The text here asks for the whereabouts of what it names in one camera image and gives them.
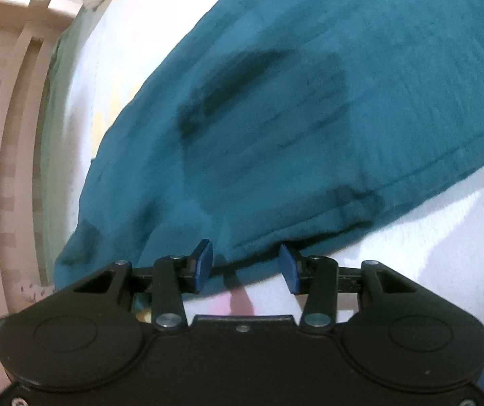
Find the pastel printed bed sheet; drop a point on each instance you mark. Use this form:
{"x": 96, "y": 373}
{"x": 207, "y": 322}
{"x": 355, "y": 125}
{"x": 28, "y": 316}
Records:
{"x": 98, "y": 72}

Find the white dotted cloth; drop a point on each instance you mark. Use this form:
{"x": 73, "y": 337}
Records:
{"x": 34, "y": 289}

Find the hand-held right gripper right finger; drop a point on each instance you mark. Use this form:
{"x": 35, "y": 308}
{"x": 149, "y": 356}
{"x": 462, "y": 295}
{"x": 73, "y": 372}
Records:
{"x": 289, "y": 270}

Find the teal pants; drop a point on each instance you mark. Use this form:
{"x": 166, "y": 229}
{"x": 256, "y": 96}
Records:
{"x": 301, "y": 114}

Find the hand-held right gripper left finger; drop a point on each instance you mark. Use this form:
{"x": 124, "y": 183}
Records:
{"x": 203, "y": 267}

